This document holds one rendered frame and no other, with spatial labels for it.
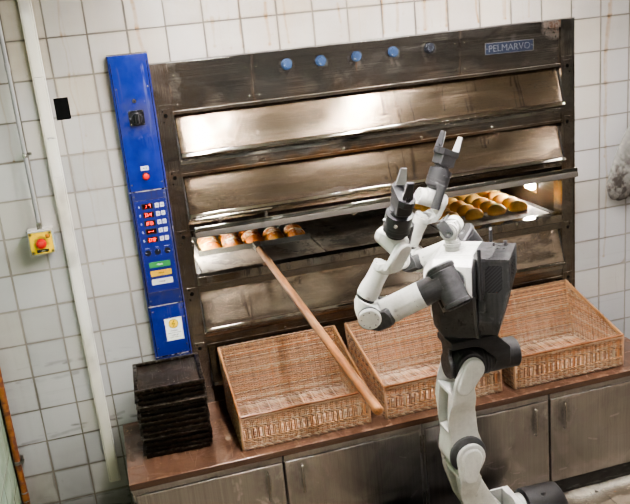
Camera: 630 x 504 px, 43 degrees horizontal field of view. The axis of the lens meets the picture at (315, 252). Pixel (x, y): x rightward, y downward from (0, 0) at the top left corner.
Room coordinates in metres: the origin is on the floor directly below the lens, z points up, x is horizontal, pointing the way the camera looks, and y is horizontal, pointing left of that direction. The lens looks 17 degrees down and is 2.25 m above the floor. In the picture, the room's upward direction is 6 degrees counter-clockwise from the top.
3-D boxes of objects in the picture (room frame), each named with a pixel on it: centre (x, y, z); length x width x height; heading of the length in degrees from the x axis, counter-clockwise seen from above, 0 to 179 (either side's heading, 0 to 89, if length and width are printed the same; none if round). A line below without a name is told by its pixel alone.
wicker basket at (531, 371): (3.48, -1.02, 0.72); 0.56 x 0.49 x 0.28; 104
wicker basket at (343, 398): (3.18, 0.16, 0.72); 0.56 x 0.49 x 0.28; 104
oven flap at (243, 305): (3.58, -0.35, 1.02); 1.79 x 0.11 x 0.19; 104
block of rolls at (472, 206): (4.15, -0.80, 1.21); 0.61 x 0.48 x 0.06; 14
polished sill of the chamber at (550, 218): (3.61, -0.34, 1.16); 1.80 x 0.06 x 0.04; 104
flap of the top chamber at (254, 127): (3.58, -0.35, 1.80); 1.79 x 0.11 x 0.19; 104
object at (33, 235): (3.18, 1.10, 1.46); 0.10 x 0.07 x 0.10; 104
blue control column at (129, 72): (4.23, 0.90, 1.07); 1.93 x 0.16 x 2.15; 14
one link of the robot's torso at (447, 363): (2.73, -0.57, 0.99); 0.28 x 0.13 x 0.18; 103
